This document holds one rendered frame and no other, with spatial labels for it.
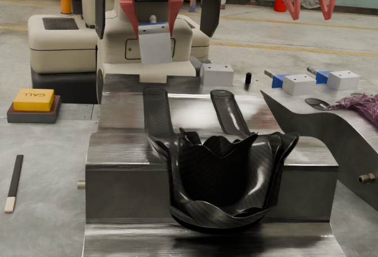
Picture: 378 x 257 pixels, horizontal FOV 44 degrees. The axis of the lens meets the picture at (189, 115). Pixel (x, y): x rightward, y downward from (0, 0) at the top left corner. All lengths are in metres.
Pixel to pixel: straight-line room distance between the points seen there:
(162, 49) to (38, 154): 0.25
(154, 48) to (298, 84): 0.29
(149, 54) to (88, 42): 0.62
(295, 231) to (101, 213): 0.20
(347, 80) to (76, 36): 0.76
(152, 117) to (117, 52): 0.46
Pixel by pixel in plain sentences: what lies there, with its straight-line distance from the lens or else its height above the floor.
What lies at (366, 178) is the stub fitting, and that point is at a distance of 0.69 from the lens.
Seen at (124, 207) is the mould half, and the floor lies 0.88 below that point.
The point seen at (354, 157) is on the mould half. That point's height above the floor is 0.85.
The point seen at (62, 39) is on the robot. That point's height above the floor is 0.80.
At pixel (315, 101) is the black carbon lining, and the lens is 0.89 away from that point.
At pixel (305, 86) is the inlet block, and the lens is 0.90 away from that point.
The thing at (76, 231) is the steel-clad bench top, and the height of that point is 0.80.
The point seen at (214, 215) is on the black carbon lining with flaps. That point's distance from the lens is 0.46.
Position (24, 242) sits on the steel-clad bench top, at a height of 0.80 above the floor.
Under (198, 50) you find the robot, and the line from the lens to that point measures 1.45.
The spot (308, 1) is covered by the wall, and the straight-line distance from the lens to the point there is 6.32.
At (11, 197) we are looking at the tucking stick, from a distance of 0.65.
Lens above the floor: 1.17
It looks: 25 degrees down
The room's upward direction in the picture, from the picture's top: 5 degrees clockwise
